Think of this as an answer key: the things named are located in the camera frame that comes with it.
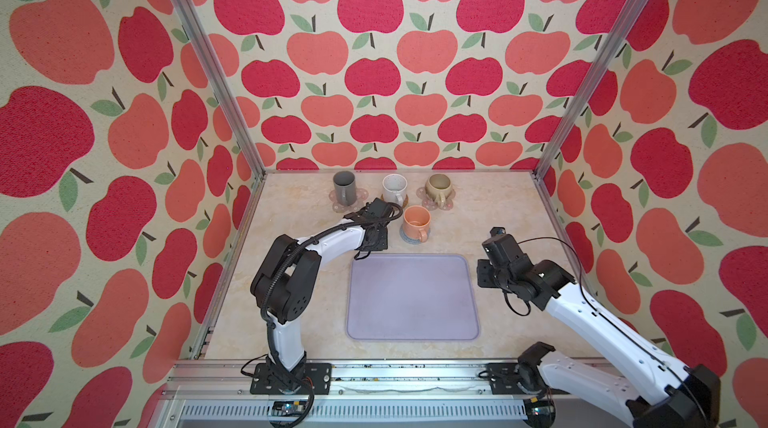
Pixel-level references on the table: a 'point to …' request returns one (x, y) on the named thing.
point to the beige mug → (438, 187)
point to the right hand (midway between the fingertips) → (490, 268)
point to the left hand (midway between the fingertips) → (383, 244)
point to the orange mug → (416, 220)
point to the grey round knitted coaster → (409, 239)
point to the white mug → (394, 188)
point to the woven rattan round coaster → (405, 201)
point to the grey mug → (345, 188)
